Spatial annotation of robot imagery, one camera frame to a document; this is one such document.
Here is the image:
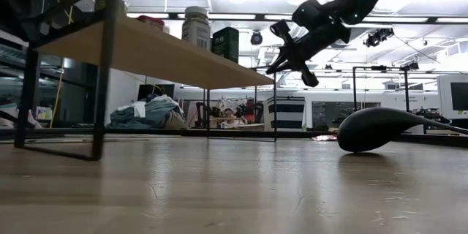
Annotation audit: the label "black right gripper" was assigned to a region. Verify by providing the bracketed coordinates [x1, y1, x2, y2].
[266, 0, 352, 88]

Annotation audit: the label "green rectangular spice tin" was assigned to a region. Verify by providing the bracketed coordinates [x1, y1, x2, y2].
[211, 26, 240, 64]

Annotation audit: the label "white-lidded spice bottle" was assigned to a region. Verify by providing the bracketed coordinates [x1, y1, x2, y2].
[181, 5, 212, 52]

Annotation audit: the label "black and white striped bin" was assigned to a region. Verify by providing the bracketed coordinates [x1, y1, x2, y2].
[263, 95, 307, 132]

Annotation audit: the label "black metal stand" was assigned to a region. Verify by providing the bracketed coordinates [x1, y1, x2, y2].
[351, 64, 412, 113]

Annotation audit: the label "black track lights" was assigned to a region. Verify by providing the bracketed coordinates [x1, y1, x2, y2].
[363, 27, 396, 48]

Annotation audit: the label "pile of assorted clutter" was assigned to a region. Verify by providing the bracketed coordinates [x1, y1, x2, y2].
[193, 96, 265, 131]

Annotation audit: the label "black plastic ladle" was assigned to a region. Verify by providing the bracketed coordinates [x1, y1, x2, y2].
[336, 107, 468, 154]

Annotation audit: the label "black screen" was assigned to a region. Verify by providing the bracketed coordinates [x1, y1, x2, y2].
[137, 83, 176, 102]

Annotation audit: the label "pile of clothes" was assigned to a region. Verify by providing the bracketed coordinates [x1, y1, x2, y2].
[107, 94, 190, 130]

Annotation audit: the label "white machine with dark screen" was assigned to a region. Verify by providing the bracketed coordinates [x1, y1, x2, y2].
[436, 74, 468, 121]

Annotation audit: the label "black dome camera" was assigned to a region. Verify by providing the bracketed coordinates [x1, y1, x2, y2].
[249, 30, 264, 47]

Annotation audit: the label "wooden shelf with black frame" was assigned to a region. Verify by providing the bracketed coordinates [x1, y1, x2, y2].
[13, 0, 278, 162]

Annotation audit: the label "black aluminium table frame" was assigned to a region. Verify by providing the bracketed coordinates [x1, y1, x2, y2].
[0, 127, 468, 148]

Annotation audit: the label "yellow cable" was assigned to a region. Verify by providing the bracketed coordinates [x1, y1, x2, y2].
[42, 0, 75, 129]

